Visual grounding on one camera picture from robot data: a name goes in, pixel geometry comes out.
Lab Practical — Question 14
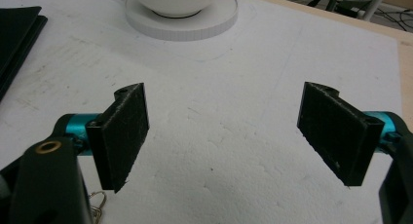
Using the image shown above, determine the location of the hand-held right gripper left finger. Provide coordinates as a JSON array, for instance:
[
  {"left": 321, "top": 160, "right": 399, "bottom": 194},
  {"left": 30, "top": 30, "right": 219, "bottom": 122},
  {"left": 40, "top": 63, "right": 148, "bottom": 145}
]
[{"left": 65, "top": 82, "right": 150, "bottom": 194}]

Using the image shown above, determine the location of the black wallet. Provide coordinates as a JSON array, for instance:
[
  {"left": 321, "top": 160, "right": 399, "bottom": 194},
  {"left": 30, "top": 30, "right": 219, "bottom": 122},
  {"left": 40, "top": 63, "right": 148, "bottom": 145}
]
[{"left": 0, "top": 6, "right": 49, "bottom": 101}]

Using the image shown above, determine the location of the metal key ring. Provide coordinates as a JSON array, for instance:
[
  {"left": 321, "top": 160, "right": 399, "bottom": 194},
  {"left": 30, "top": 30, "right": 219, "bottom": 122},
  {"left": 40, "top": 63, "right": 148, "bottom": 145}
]
[{"left": 87, "top": 190, "right": 108, "bottom": 224}]

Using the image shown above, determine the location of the white bowl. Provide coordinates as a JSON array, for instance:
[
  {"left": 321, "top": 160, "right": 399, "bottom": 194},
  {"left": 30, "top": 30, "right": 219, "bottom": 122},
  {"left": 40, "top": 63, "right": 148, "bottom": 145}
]
[{"left": 125, "top": 0, "right": 225, "bottom": 19}]

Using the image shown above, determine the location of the white key stand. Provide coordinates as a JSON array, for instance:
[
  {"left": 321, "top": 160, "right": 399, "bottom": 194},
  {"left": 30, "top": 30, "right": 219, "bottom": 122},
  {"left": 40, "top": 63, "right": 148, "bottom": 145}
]
[{"left": 95, "top": 0, "right": 239, "bottom": 42}]

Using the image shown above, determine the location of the white foam mat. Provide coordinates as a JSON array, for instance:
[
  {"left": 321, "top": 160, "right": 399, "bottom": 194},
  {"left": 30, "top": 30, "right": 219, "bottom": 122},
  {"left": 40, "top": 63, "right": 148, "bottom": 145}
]
[{"left": 0, "top": 0, "right": 403, "bottom": 224}]

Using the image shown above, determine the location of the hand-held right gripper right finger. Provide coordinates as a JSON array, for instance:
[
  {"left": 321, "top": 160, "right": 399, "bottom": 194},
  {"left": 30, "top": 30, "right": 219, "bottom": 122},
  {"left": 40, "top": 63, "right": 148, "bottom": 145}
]
[{"left": 296, "top": 81, "right": 397, "bottom": 187}]

